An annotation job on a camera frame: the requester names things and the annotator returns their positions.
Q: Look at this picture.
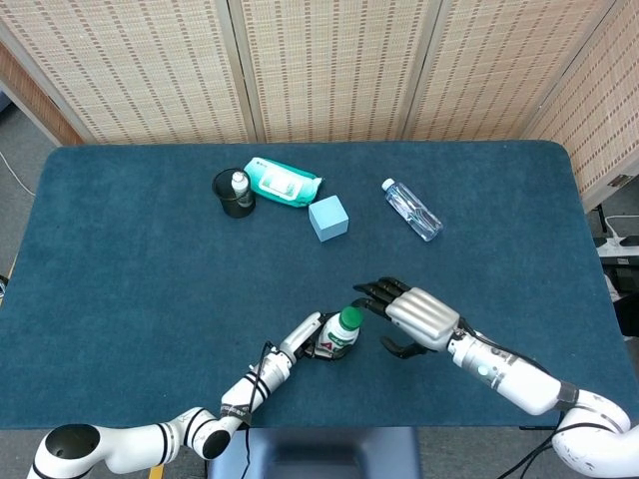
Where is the light blue foam cube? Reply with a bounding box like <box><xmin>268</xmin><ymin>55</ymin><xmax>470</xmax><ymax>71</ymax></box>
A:
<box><xmin>308</xmin><ymin>195</ymin><xmax>350</xmax><ymax>243</ymax></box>

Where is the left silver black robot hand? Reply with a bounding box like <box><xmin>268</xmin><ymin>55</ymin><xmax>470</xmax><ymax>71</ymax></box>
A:
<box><xmin>279</xmin><ymin>311</ymin><xmax>360</xmax><ymax>361</ymax></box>

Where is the black mesh pen cup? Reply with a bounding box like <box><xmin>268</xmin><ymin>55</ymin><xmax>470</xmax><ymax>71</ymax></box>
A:
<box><xmin>211</xmin><ymin>168</ymin><xmax>258</xmax><ymax>220</ymax></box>

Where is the thin white floor cable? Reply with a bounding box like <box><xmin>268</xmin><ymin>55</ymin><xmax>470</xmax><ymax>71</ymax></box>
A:
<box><xmin>0</xmin><ymin>149</ymin><xmax>37</xmax><ymax>197</ymax></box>

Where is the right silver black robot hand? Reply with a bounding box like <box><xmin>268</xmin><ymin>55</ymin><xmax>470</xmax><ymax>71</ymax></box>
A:
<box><xmin>351</xmin><ymin>276</ymin><xmax>460</xmax><ymax>360</ymax></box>

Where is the green plastic bottle cap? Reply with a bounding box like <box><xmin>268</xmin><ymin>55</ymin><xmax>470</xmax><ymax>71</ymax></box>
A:
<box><xmin>338</xmin><ymin>305</ymin><xmax>364</xmax><ymax>329</ymax></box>

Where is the clear plastic water bottle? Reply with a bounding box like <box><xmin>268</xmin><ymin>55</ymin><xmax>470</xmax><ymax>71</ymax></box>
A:
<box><xmin>380</xmin><ymin>178</ymin><xmax>444</xmax><ymax>242</ymax></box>

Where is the white AD milk drink bottle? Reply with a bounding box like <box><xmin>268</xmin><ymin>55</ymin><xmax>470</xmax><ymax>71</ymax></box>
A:
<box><xmin>318</xmin><ymin>311</ymin><xmax>361</xmax><ymax>360</ymax></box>

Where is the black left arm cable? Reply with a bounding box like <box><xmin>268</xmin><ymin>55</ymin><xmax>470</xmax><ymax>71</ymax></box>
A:
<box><xmin>242</xmin><ymin>340</ymin><xmax>279</xmax><ymax>479</ymax></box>

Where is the small white yogurt bottle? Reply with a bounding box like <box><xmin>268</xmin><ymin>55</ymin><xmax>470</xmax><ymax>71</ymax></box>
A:
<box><xmin>231</xmin><ymin>171</ymin><xmax>255</xmax><ymax>209</ymax></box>

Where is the white power strip cable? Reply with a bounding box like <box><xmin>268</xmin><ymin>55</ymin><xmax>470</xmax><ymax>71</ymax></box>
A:
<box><xmin>603</xmin><ymin>214</ymin><xmax>639</xmax><ymax>239</ymax></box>

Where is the dark blue robot torso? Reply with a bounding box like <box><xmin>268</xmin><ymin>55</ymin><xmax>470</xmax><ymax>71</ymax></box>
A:
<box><xmin>207</xmin><ymin>426</ymin><xmax>423</xmax><ymax>479</ymax></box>

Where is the woven bamboo screen panel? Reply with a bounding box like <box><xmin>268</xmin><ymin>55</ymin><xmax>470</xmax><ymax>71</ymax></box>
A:
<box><xmin>402</xmin><ymin>0</ymin><xmax>618</xmax><ymax>143</ymax></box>
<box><xmin>228</xmin><ymin>0</ymin><xmax>443</xmax><ymax>145</ymax></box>
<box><xmin>0</xmin><ymin>42</ymin><xmax>85</xmax><ymax>147</ymax></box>
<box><xmin>0</xmin><ymin>0</ymin><xmax>259</xmax><ymax>147</ymax></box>
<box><xmin>526</xmin><ymin>0</ymin><xmax>639</xmax><ymax>214</ymax></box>

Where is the blue felt table cloth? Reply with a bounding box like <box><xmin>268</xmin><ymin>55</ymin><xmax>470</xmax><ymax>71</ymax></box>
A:
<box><xmin>0</xmin><ymin>140</ymin><xmax>625</xmax><ymax>430</ymax></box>

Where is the green wet wipes pack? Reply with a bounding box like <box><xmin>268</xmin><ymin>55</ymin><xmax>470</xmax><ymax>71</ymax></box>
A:
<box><xmin>243</xmin><ymin>157</ymin><xmax>324</xmax><ymax>210</ymax></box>

